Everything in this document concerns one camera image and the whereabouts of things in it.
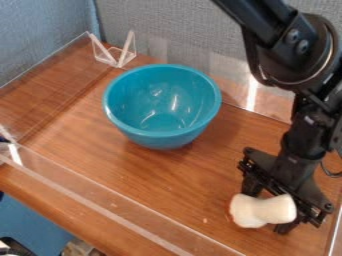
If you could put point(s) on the plush mushroom toy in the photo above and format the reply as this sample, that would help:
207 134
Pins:
252 212

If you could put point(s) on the clear acrylic barrier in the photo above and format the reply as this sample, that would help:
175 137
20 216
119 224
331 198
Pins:
241 91
111 221
66 71

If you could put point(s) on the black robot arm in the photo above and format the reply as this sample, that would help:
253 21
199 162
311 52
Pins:
294 53

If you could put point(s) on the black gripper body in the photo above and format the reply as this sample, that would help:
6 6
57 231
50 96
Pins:
287 173

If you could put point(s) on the clear acrylic back barrier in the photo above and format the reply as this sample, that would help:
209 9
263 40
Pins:
241 91

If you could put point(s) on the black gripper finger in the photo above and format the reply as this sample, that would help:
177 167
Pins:
251 186
284 228

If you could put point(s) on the clear acrylic front barrier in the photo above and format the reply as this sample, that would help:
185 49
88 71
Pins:
111 221

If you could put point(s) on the clear acrylic corner bracket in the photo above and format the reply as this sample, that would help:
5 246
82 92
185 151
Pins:
113 56

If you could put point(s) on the clear acrylic left barrier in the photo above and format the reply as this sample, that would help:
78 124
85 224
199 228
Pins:
66 71

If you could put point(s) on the blue bowl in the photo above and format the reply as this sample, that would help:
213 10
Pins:
161 104

